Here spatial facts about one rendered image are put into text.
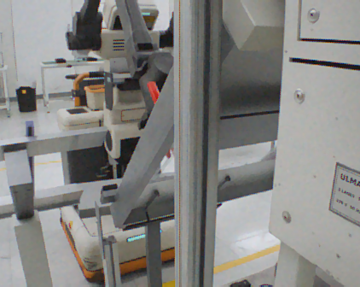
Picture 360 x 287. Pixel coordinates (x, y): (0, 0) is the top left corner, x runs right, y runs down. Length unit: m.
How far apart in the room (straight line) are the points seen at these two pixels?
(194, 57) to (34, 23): 7.16
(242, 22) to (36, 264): 0.69
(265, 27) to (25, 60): 7.18
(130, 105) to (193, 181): 1.20
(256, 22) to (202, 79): 0.08
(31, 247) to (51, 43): 6.80
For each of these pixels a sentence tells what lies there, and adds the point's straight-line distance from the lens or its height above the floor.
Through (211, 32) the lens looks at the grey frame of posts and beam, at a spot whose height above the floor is 1.19.
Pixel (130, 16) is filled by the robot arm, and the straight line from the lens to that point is 0.91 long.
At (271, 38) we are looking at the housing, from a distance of 0.40.
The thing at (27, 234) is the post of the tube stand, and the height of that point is 0.78.
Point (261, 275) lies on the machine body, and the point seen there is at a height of 0.62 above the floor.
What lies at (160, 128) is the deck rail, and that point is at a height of 1.04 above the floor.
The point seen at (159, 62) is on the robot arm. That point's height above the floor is 1.13.
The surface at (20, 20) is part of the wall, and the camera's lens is 7.47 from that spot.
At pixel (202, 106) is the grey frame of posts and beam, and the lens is 0.38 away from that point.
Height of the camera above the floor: 1.18
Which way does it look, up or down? 17 degrees down
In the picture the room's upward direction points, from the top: straight up
